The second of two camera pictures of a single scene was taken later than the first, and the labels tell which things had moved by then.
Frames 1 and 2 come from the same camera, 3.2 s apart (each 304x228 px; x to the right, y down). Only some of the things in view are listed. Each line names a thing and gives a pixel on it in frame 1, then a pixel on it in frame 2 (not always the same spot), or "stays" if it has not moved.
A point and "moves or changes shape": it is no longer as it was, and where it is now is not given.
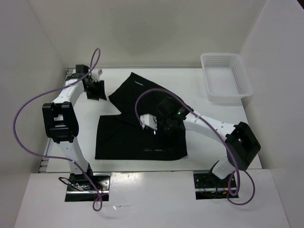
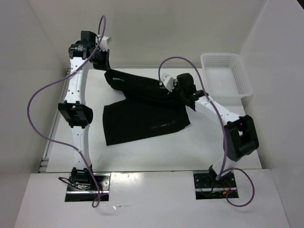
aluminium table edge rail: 42,168 stays
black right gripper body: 166,124 to 181,91
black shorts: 120,137 moves or changes shape
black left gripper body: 95,90 to 99,61
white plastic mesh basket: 226,79 stays
